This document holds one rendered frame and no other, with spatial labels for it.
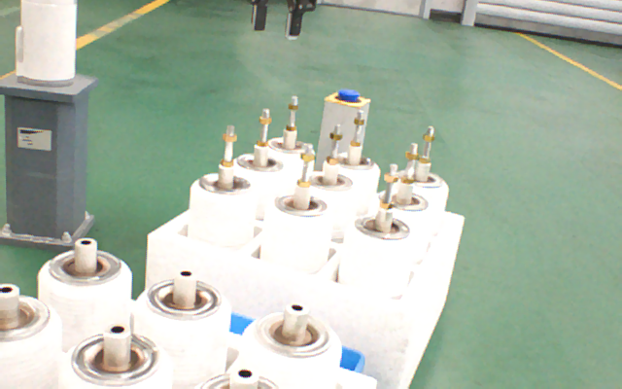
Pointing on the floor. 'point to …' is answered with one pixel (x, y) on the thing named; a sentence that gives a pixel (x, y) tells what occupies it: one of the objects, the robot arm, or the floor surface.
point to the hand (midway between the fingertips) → (275, 25)
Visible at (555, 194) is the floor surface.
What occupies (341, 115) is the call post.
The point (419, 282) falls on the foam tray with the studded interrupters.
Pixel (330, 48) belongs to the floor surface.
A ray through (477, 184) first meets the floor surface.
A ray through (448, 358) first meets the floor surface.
